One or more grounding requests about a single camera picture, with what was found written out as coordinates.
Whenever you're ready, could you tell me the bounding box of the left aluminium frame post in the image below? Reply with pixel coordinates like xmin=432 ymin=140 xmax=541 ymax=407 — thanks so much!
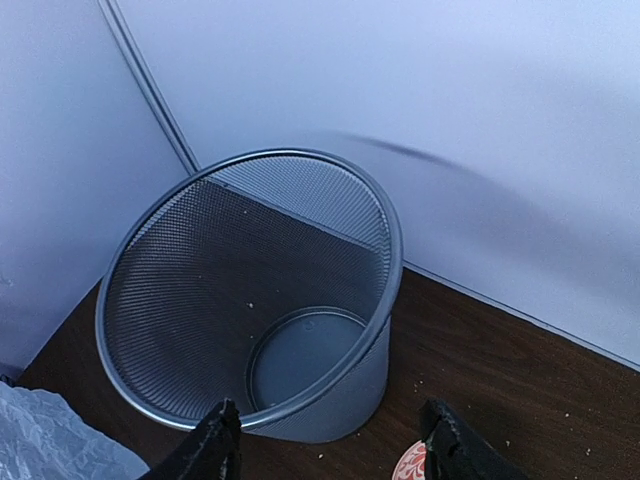
xmin=98 ymin=0 xmax=200 ymax=174

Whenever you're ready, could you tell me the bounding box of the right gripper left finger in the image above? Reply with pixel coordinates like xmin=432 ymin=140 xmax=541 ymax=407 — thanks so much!
xmin=142 ymin=398 xmax=242 ymax=480

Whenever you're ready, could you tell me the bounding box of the light blue plastic trash bag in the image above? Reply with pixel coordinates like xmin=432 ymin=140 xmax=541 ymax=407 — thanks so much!
xmin=1 ymin=383 xmax=150 ymax=479

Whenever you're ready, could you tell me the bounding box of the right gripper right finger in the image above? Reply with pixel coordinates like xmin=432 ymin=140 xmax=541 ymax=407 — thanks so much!
xmin=420 ymin=398 xmax=528 ymax=480

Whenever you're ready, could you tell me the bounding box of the orange white patterned bowl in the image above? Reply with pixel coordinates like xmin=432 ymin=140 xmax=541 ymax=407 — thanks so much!
xmin=391 ymin=440 xmax=427 ymax=480

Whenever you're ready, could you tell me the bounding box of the grey mesh trash bin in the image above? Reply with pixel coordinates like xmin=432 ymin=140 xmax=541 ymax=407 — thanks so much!
xmin=95 ymin=149 xmax=403 ymax=444

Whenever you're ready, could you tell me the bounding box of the left camera black cable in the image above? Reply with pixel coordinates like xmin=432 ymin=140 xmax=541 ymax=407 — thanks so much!
xmin=299 ymin=129 xmax=506 ymax=186

